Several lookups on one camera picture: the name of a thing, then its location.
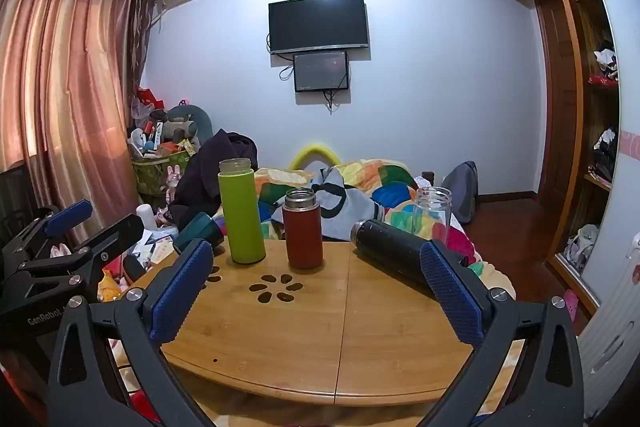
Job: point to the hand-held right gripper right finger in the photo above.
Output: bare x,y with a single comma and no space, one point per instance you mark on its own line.
450,292

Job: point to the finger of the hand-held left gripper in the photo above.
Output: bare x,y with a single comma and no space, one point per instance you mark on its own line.
115,234
70,213

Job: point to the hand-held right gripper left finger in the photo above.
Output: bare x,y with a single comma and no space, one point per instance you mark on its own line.
182,289

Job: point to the dark teal cup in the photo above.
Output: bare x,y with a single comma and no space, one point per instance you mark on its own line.
200,227

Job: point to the black cup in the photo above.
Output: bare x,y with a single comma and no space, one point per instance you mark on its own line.
390,249

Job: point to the clear glass cup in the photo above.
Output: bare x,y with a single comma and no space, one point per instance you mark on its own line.
431,212

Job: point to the green cup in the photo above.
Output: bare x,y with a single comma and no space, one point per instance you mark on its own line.
242,217

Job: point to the red cup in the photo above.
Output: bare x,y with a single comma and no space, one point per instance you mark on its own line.
302,237

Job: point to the white bottle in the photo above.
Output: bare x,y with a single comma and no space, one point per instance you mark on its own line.
145,216

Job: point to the green storage basket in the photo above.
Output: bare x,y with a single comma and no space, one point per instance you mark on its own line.
150,174

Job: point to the pink bunny toy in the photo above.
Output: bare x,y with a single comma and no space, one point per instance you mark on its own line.
173,182

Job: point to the grey backpack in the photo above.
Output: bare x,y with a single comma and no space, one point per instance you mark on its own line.
462,192

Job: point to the dark jacket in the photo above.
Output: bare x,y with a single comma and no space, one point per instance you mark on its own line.
210,177

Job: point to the pink curtain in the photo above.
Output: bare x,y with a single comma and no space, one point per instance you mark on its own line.
65,82

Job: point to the red bag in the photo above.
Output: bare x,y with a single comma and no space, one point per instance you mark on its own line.
146,102

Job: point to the grey plush toy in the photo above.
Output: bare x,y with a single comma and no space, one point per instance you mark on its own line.
187,119

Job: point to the colourful patchwork blanket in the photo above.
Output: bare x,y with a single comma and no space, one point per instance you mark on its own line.
370,177

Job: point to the yellow curved cushion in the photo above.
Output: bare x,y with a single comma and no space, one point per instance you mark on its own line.
315,152

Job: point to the wooden wardrobe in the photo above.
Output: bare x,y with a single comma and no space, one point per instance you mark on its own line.
555,117

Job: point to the small black wall monitor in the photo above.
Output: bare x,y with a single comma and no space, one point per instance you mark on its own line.
320,71

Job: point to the black wall television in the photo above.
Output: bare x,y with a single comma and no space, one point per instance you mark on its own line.
318,23

